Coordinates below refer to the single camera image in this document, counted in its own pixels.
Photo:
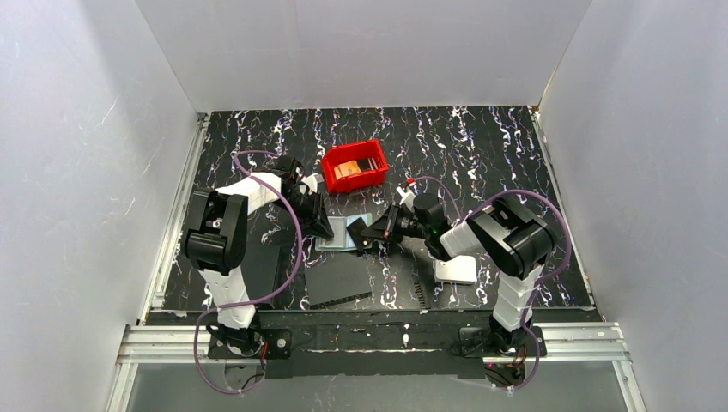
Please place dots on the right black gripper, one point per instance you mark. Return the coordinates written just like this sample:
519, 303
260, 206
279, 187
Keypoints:
390, 221

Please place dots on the red plastic bin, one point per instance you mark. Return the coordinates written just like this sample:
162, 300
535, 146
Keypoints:
372, 161

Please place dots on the orange card left in bin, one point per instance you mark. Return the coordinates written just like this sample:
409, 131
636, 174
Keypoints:
346, 169

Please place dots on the black rectangular block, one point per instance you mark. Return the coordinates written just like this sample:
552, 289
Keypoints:
260, 268

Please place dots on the white flat box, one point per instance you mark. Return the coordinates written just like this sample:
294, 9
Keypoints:
459, 270

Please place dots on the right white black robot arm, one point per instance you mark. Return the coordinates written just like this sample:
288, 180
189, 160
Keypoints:
517, 241

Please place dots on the mint green card holder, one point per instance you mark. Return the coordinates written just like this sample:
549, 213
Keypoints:
349, 218

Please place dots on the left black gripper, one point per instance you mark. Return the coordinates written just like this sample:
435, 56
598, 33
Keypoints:
310, 206

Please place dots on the small black comb strip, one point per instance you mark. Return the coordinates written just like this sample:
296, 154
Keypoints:
421, 297

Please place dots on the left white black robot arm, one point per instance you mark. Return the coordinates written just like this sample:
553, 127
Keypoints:
215, 235

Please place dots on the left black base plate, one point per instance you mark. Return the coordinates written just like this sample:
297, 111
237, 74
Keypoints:
273, 344

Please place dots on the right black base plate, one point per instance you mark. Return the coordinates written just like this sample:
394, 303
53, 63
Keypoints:
483, 342

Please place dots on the black flat plate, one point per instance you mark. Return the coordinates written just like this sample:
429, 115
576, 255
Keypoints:
343, 279

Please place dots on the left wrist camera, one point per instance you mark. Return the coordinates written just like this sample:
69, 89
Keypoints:
312, 182

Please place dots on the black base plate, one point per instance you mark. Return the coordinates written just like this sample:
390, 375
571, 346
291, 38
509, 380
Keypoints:
483, 342
273, 344

